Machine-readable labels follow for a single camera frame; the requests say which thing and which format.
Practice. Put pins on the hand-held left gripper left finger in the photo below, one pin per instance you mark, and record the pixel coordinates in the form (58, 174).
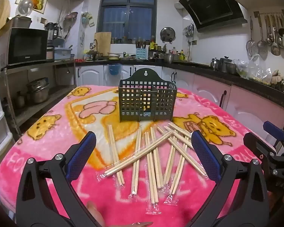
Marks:
(82, 156)

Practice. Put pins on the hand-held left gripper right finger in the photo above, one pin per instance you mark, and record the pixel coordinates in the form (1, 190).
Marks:
(203, 156)

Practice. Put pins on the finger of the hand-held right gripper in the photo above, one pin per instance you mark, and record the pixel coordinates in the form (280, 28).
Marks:
(258, 144)
(273, 127)

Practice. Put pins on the bunch of chopsticks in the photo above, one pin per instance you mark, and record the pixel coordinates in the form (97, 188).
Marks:
(151, 160)

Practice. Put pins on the dark green utensil holder basket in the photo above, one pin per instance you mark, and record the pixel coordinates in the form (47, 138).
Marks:
(153, 75)

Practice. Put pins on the person's left hand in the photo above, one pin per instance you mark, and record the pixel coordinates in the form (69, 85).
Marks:
(95, 215)

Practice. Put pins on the pink printed blanket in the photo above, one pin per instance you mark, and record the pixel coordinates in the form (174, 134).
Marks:
(49, 170)

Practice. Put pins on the clear plastic bag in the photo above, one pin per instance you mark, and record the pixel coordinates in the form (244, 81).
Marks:
(253, 71)

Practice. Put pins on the metal shelf rack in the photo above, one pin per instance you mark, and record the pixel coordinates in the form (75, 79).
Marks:
(37, 113)

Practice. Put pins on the steel bowl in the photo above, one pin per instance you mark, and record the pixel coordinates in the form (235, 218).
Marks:
(231, 69)

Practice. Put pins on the stacked steel pots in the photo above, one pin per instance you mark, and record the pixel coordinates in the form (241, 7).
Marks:
(39, 94)

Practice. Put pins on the metal slotted ladle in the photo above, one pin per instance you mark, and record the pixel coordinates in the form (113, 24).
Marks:
(262, 49)

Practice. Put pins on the steel kettles on counter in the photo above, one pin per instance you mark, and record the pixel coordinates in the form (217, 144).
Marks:
(226, 63)

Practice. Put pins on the white kitchen cabinet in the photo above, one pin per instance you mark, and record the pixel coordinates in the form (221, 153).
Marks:
(90, 75)

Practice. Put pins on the small steel teapot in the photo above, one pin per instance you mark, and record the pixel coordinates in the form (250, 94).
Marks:
(214, 63)

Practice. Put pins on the metal spoon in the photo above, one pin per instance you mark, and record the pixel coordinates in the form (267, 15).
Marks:
(269, 37)

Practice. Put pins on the blue hanging bin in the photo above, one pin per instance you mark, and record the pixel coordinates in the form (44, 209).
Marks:
(114, 70)

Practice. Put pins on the cooking oil bottle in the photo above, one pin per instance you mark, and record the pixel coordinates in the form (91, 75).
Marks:
(182, 56)

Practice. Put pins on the steel cooking pot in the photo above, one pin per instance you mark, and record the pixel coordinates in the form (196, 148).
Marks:
(170, 58)

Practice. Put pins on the stacked dishes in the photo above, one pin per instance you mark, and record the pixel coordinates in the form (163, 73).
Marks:
(114, 56)

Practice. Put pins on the blue plastic box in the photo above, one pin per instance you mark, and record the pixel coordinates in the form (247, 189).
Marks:
(62, 53)

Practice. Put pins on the metal faucet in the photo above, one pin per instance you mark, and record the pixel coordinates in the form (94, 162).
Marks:
(94, 43)

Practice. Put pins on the wooden cutting board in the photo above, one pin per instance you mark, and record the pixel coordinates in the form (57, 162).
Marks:
(103, 42)

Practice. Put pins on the light blue knife holder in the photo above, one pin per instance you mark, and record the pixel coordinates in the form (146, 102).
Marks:
(142, 54)

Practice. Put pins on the yellow bottle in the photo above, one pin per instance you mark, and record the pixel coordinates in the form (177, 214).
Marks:
(152, 45)

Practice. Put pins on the row of spice jars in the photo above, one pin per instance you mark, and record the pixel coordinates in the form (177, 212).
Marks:
(127, 40)

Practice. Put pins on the black microwave oven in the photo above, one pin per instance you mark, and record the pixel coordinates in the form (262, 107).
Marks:
(26, 45)

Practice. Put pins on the hanging kitchen tools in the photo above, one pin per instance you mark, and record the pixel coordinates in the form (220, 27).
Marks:
(189, 30)

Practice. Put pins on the steel pot lid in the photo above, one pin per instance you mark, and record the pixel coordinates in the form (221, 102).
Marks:
(167, 35)

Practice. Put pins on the blender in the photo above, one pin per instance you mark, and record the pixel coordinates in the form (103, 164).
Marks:
(51, 32)

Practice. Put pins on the hanging packets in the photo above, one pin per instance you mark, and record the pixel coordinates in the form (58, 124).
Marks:
(88, 19)

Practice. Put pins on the hanging metal bowl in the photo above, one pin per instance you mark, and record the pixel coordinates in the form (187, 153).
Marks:
(71, 19)

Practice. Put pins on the black range hood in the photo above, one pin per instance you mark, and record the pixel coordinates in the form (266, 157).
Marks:
(210, 2)

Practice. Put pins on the dark kitchen window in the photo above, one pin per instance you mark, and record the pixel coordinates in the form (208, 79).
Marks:
(113, 16)

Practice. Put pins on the grey pot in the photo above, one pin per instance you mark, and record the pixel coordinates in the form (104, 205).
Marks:
(21, 22)

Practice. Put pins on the clear glass pot lid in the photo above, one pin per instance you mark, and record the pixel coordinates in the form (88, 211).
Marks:
(26, 7)

